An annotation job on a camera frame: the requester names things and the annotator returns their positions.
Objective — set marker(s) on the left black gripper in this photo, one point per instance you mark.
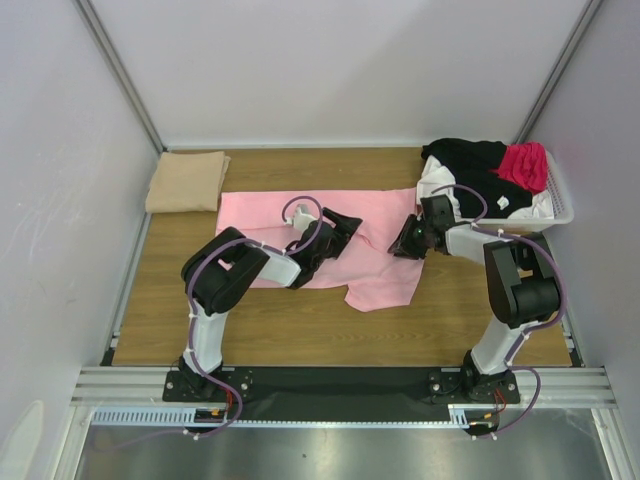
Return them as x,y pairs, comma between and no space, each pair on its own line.
345,226

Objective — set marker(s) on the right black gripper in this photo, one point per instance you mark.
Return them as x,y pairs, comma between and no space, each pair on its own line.
413,238

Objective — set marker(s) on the pink t shirt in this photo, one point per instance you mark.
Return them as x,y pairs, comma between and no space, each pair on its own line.
374,278

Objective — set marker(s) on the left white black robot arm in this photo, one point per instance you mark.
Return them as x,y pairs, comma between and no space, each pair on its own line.
219,275

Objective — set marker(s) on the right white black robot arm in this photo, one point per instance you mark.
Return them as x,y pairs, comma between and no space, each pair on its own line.
525,292

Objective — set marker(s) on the white t shirt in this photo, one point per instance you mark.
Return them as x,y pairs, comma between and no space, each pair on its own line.
465,204

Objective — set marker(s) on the black t shirt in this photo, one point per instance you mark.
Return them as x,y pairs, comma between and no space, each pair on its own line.
475,165

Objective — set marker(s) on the crimson red t shirt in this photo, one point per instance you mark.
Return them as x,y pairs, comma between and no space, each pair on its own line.
525,165

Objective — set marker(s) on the white plastic laundry basket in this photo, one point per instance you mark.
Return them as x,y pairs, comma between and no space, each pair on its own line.
563,212

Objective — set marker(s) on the folded beige t shirt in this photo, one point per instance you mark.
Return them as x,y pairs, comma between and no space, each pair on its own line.
190,182

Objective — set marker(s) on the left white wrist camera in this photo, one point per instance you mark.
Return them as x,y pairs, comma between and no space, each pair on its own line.
301,218

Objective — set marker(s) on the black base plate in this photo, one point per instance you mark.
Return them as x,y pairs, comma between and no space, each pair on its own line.
343,394

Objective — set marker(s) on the grey slotted cable duct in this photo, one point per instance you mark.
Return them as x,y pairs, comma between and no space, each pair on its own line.
206,418

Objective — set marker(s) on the aluminium frame rail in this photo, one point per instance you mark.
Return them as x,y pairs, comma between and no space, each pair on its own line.
561,387

